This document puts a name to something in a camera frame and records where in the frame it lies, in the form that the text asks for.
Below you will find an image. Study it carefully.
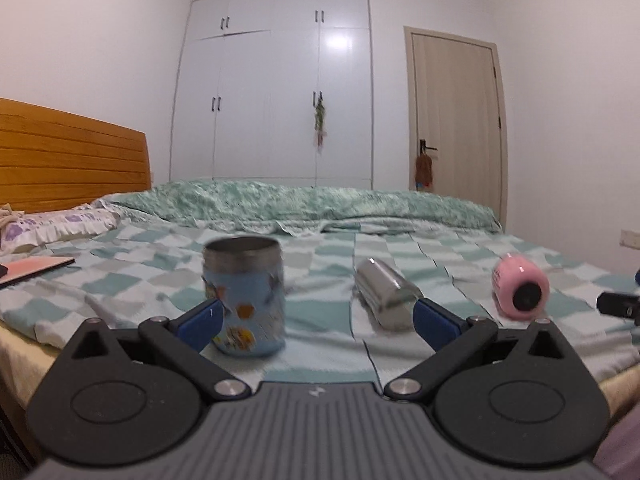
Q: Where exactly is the purple floral pillow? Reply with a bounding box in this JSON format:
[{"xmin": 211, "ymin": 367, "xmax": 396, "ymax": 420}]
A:
[{"xmin": 0, "ymin": 208, "xmax": 122, "ymax": 254}]

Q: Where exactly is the checked teal bed sheet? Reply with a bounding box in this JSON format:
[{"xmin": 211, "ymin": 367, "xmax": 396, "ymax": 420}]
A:
[{"xmin": 0, "ymin": 219, "xmax": 640, "ymax": 387}]

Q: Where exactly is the purple cloth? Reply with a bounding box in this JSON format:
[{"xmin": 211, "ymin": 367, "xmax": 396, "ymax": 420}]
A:
[{"xmin": 592, "ymin": 409, "xmax": 640, "ymax": 480}]

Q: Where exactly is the hanging dried plant bundle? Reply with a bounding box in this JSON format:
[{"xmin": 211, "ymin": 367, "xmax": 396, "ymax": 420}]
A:
[{"xmin": 313, "ymin": 91, "xmax": 329, "ymax": 149}]

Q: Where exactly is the blue cartoon print cup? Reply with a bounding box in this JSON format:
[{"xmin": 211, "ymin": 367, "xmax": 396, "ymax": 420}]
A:
[{"xmin": 201, "ymin": 236, "xmax": 287, "ymax": 358}]

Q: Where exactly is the orange bag on door handle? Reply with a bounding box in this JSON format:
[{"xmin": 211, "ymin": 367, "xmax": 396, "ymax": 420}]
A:
[{"xmin": 414, "ymin": 153, "xmax": 434, "ymax": 192}]

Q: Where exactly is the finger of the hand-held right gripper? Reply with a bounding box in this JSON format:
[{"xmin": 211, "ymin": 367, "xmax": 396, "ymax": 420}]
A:
[{"xmin": 596, "ymin": 290, "xmax": 640, "ymax": 327}]

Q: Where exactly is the wooden headboard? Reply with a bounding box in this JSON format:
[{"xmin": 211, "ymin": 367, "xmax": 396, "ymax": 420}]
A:
[{"xmin": 0, "ymin": 97, "xmax": 152, "ymax": 214}]

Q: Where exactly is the green patterned quilt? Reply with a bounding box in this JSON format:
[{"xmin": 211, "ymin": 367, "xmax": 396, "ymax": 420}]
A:
[{"xmin": 91, "ymin": 178, "xmax": 503, "ymax": 236}]

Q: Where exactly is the silver steel cup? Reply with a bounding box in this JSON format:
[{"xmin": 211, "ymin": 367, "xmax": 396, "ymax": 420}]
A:
[{"xmin": 353, "ymin": 257, "xmax": 426, "ymax": 332}]

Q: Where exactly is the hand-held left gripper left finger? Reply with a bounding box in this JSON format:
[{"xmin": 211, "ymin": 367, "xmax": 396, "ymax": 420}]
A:
[{"xmin": 62, "ymin": 298, "xmax": 252, "ymax": 402}]

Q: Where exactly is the white wardrobe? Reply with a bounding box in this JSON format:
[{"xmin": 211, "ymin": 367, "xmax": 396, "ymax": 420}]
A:
[{"xmin": 168, "ymin": 0, "xmax": 375, "ymax": 191}]

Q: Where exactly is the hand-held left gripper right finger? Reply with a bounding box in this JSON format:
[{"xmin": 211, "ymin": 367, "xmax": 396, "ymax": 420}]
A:
[{"xmin": 382, "ymin": 297, "xmax": 577, "ymax": 404}]

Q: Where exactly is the pink cup with black lid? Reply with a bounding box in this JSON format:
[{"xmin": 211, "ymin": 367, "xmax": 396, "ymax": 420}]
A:
[{"xmin": 491, "ymin": 254, "xmax": 551, "ymax": 320}]

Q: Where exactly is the pink flat notebook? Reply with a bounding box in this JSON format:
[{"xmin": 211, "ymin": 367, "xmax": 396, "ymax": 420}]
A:
[{"xmin": 0, "ymin": 255, "xmax": 76, "ymax": 289}]

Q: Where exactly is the beige wooden door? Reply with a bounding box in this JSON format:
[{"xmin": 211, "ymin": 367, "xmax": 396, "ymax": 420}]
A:
[{"xmin": 403, "ymin": 25, "xmax": 509, "ymax": 234}]

